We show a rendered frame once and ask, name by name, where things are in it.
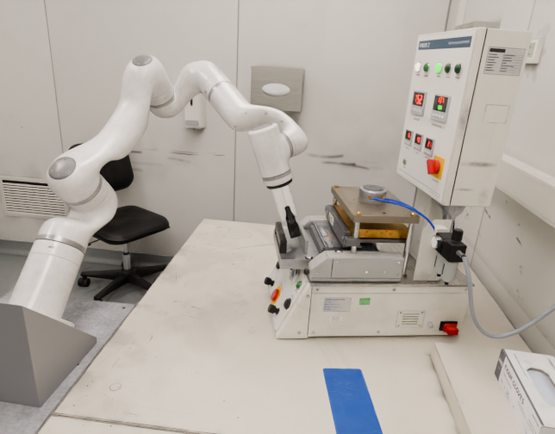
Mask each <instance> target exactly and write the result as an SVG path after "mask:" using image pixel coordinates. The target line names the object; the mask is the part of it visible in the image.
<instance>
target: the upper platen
mask: <svg viewBox="0 0 555 434"><path fill-rule="evenodd" d="M334 209H335V210H336V212H337V213H338V215H339V216H340V218H341V219H342V220H343V222H344V223H345V225H346V227H347V228H348V230H349V231H350V236H352V233H353V227H354V222H352V220H351V219H350V217H349V216H348V215H347V213H346V212H345V210H344V209H343V207H342V206H341V205H334ZM407 232H408V228H407V227H406V226H405V225H404V224H403V223H363V222H360V227H359V238H360V243H405V242H406V237H407Z"/></svg>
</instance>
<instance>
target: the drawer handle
mask: <svg viewBox="0 0 555 434"><path fill-rule="evenodd" d="M275 234H276V235H277V239H278V243H279V253H286V251H287V240H286V237H285V234H284V229H283V225H282V222H280V221H277V222H276V224H275Z"/></svg>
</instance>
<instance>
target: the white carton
mask: <svg viewBox="0 0 555 434"><path fill-rule="evenodd" d="M495 376H496V379H497V380H498V382H499V385H500V387H501V389H502V391H503V394H504V396H505V398H506V400H507V402H508V405H509V407H510V409H511V411H512V413H513V415H514V418H515V420H516V423H517V425H518V426H519V428H520V430H521V434H555V356H547V355H540V354H535V353H529V352H523V351H517V350H506V349H501V353H500V356H499V359H498V362H497V365H496V370H495Z"/></svg>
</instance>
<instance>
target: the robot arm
mask: <svg viewBox="0 0 555 434"><path fill-rule="evenodd" d="M199 93H202V94H203V95H204V97H205V98H206V99H207V100H208V102H209V103H210V104H211V106H212V107H213V108H214V109H215V111H216V112H217V113H218V114H219V115H220V117H221V118H222V119H223V120H224V121H225V122H226V123H227V124H228V126H229V127H230V128H232V129H233V130H234V131H237V132H245V131H249V132H248V137H249V140H250V142H251V145H252V148H253V152H254V155H255V158H256V160H257V164H258V167H259V171H260V174H261V176H262V179H263V182H264V185H265V186H266V188H268V189H271V192H272V195H273V198H274V201H275V203H276V206H277V211H278V214H279V217H280V220H281V221H284V220H286V222H287V227H288V231H289V234H290V238H291V239H293V238H296V237H299V236H301V233H300V230H299V226H298V224H297V222H296V218H295V217H297V214H296V207H295V203H294V199H293V196H292V193H291V189H290V183H291V182H292V177H293V175H292V172H291V168H290V163H289V160H290V158H292V157H295V156H296V155H298V154H300V153H302V152H304V151H305V150H306V149H307V147H308V139H307V136H306V135H305V133H304V131H303V130H302V129H301V128H300V127H299V126H298V125H297V124H296V123H295V122H294V121H293V120H292V119H291V118H290V117H289V116H288V115H287V114H285V113H284V112H282V111H280V110H278V109H275V108H270V107H266V106H259V105H252V104H250V103H249V102H248V101H247V100H246V99H245V97H244V96H243V95H241V93H240V92H239V91H238V90H237V89H236V87H235V86H234V85H233V84H232V83H231V81H230V80H229V79H228V78H227V77H226V76H225V74H224V73H223V72H222V71H221V70H220V69H219V67H217V66H216V65H215V64H214V63H212V62H209V61H205V60H202V61H196V62H192V63H189V64H188V65H186V66H185V67H184V68H183V70H182V71H181V72H180V75H179V77H178V81H177V83H176V84H175V85H174V86H173V87H172V85H171V81H170V79H169V78H168V76H167V73H166V71H165V68H164V67H163V66H162V64H161V63H160V62H159V60H158V59H156V58H155V57H154V56H151V55H140V56H137V57H135V58H133V59H132V60H131V61H130V62H129V63H128V65H127V67H126V69H125V72H124V74H123V78H122V89H121V95H120V101H119V103H118V106H117V108H116V110H115V112H114V114H113V115H112V116H111V117H110V119H109V121H108V122H107V123H106V125H105V126H104V128H103V129H102V130H101V131H100V133H99V134H98V135H96V136H95V137H94V138H93V139H91V140H89V141H87V142H85V143H83V144H82V145H80V146H77V147H75V148H72V149H71V150H69V151H67V152H65V153H63V154H61V155H60V156H58V157H57V158H56V159H55V160H54V161H53V162H52V163H51V164H50V166H49V167H48V170H47V185H48V186H49V188H50V190H51V191H52V192H53V193H54V194H55V195H56V196H57V197H58V198H59V199H60V200H61V201H63V202H64V203H65V204H66V205H67V206H69V207H70V212H69V214H68V215H67V216H66V217H65V218H62V217H58V218H52V219H50V220H47V221H46V222H44V223H43V225H42V226H41V229H40V230H39V232H38V234H37V236H36V238H35V241H34V244H33V246H32V248H31V251H30V253H29V254H28V258H27V260H26V263H25V264H24V266H23V269H22V272H21V274H20V276H19V278H18V281H17V283H16V286H15V288H14V290H13V293H12V295H11V296H10V299H9V302H8V304H14V305H21V306H24V307H27V308H29V309H32V310H34V311H36V312H38V313H42V314H44V315H46V316H48V317H50V318H52V319H56V320H57V321H60V322H62V323H64V324H67V325H69V326H72V327H75V325H74V324H73V323H72V322H69V321H67V320H64V319H62V315H63V312H64V310H65V306H66V303H67V301H68V299H69V296H70V293H71V291H72V287H73V284H74V282H75V280H76V277H77V274H78V271H79V268H80V265H81V263H82V261H83V258H84V254H85V252H86V249H87V246H88V244H89V241H90V239H91V237H92V236H93V235H94V233H96V232H97V231H98V230H99V229H101V228H102V227H103V226H105V225H106V224H107V223H109V222H110V221H111V220H112V219H113V217H114V215H115V212H116V209H117V196H116V193H115V191H114V190H113V189H112V187H111V186H110V185H109V183H108V182H107V181H106V180H105V179H104V178H103V177H102V175H101V174H100V173H99V172H100V170H101V169H102V167H103V166H104V165H105V164H107V163H108V162H109V161H111V160H120V159H122V158H125V157H126V156H127V155H128V154H129V153H130V152H131V151H132V150H133V149H134V148H135V146H136V145H137V144H138V142H139V141H140V139H141V137H142V136H143V134H144V133H145V131H146V130H147V124H148V117H149V110H150V111H151V112H152V113H153V114H154V115H156V116H158V117H159V118H171V117H173V116H175V115H178V114H179V113H180V112H181V111H182V110H183V109H184V107H185V106H186V105H187V104H188V102H189V101H190V100H191V99H192V98H193V97H194V96H196V95H197V94H199Z"/></svg>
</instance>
